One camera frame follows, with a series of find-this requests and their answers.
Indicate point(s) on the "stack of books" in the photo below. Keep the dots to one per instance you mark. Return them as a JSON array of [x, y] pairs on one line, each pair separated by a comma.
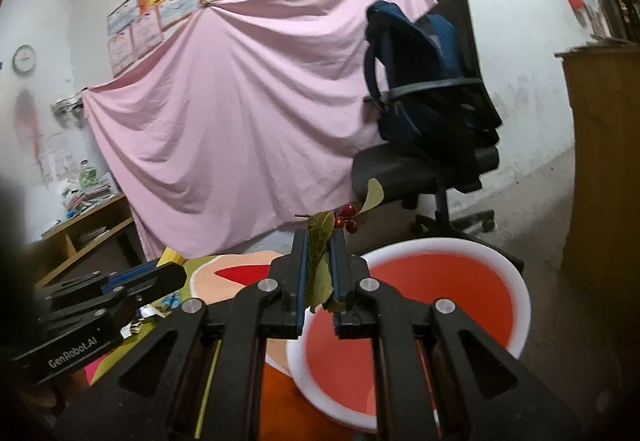
[[90, 198]]

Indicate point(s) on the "round wall clock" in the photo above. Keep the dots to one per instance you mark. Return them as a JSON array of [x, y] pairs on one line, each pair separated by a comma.
[[24, 59]]

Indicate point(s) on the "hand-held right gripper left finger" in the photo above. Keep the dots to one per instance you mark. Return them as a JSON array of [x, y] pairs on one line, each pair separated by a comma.
[[300, 271]]

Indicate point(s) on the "pink hanging sheet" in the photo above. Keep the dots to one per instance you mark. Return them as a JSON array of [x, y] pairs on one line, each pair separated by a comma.
[[225, 121]]

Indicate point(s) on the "dark blue backpack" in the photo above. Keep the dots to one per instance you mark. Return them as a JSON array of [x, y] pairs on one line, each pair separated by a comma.
[[420, 86]]

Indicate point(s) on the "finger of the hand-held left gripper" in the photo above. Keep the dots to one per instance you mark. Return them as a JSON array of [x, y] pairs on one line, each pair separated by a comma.
[[160, 277], [105, 308]]

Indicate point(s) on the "leafy twig with red berries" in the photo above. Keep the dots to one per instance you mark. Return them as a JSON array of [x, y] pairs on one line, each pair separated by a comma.
[[318, 266]]

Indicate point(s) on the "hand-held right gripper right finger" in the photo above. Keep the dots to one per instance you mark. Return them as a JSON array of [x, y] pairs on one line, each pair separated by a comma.
[[337, 271]]

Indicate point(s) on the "black office chair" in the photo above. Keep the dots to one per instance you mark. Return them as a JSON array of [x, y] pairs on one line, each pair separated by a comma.
[[390, 171]]

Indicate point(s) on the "red and white plastic basin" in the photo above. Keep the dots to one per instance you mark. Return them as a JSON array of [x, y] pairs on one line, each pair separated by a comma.
[[450, 281]]

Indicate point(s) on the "white crumpled wrapper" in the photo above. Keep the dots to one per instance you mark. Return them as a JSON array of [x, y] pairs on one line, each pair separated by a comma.
[[152, 312]]

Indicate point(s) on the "colourful printed blanket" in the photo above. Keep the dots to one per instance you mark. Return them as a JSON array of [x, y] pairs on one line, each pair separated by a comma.
[[225, 276]]

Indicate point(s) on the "wooden cabinet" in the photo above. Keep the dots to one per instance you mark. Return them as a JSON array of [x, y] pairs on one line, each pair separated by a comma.
[[607, 161]]

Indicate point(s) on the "wooden shelf unit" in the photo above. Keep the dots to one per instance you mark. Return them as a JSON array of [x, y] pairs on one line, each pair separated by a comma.
[[85, 236]]

